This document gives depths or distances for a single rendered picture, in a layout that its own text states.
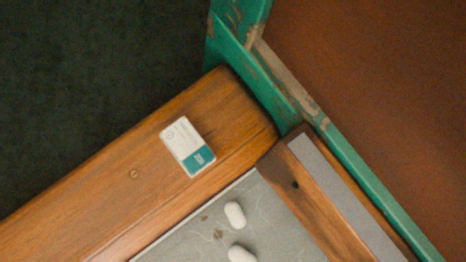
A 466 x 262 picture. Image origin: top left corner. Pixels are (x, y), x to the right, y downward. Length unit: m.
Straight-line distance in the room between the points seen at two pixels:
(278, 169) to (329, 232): 0.08
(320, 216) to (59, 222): 0.28
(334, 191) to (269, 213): 0.13
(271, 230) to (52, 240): 0.25
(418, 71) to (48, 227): 0.45
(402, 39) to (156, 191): 0.38
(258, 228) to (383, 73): 0.32
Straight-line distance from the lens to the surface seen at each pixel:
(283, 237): 0.79
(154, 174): 0.77
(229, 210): 0.77
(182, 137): 0.75
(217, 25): 0.75
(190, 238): 0.78
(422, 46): 0.47
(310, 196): 0.70
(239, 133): 0.78
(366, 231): 0.69
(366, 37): 0.52
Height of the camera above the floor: 1.52
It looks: 75 degrees down
